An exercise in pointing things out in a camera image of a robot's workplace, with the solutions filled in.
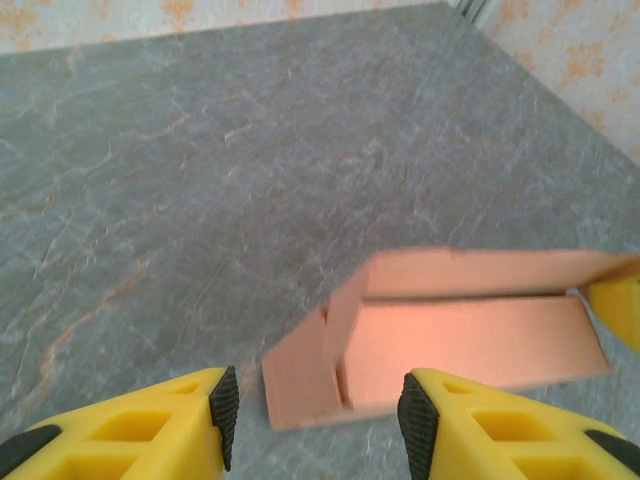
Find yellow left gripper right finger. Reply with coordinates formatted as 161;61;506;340
397;368;640;480

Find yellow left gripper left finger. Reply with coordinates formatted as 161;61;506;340
0;364;240;480

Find orange paper box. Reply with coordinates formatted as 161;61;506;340
262;248;640;432

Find aluminium frame post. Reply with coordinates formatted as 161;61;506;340
452;0;494;24

